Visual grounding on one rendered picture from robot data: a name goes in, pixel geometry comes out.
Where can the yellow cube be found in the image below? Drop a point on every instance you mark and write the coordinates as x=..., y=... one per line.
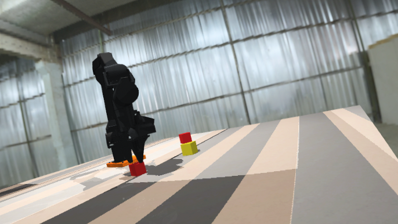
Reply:
x=189, y=148

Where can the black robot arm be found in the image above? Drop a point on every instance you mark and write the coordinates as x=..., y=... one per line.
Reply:
x=111, y=75

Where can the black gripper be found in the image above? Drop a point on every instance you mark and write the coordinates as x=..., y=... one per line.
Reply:
x=127, y=126

